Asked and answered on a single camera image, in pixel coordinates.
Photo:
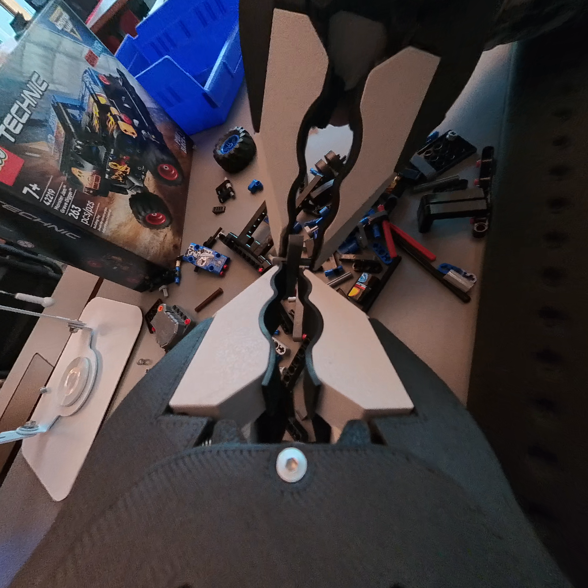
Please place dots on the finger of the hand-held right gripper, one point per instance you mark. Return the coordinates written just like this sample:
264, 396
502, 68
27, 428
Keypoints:
390, 110
285, 83

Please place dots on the blue plastic bin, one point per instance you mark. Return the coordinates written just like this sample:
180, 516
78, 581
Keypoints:
184, 64

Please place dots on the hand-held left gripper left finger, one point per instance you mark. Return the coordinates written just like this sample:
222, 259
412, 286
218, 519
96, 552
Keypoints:
225, 367

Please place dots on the long black toy axle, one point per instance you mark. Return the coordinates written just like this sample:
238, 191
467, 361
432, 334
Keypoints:
432, 271

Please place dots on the pile of loose toy parts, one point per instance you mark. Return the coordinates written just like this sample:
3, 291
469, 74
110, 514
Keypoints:
363, 239

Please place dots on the grey toy pull-back motor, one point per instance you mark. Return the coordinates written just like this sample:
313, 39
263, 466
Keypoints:
170, 324

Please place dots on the black blue toy axle piece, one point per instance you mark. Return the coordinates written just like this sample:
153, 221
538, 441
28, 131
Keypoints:
167, 276

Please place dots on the black toy chassis assembly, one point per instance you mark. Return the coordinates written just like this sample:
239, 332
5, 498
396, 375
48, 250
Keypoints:
246, 243

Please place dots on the grey panel colourful sticker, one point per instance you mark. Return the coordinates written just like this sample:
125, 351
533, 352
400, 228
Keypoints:
361, 285

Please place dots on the white desk stand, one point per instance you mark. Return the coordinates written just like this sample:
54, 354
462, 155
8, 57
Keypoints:
83, 386

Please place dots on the black toy frame block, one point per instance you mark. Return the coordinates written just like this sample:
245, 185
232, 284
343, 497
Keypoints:
450, 211

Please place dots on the dark grey toy beam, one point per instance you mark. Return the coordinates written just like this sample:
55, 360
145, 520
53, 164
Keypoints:
294, 266

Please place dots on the blue toy beam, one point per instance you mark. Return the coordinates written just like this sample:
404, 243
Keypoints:
457, 277

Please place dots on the monster truck toy set box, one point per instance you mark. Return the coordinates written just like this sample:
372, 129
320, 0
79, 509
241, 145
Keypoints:
83, 156

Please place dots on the short red toy axle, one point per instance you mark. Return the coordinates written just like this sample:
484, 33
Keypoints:
389, 242

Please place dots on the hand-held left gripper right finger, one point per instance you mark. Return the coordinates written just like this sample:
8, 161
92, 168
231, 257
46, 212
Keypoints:
363, 367

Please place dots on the black beam red pins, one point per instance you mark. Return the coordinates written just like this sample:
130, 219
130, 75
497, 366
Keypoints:
484, 193

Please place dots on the brown toy axle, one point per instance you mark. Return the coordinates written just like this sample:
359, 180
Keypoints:
209, 299

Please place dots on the black perforated board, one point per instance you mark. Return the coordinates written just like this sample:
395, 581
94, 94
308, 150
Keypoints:
542, 322

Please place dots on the black white toy pin cluster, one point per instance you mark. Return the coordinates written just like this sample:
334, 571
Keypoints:
225, 190

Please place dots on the small blue toy pin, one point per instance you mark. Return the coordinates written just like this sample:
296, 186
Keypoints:
254, 186

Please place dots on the black wheel blue rim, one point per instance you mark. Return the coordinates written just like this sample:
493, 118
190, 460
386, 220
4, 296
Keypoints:
234, 150

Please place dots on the black grille toy panel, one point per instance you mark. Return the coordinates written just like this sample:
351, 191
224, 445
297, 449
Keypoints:
443, 154

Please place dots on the blue flame sticker panel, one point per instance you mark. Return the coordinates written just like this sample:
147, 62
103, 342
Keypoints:
207, 259

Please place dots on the grey desk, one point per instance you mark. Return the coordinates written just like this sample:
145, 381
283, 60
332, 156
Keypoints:
432, 331

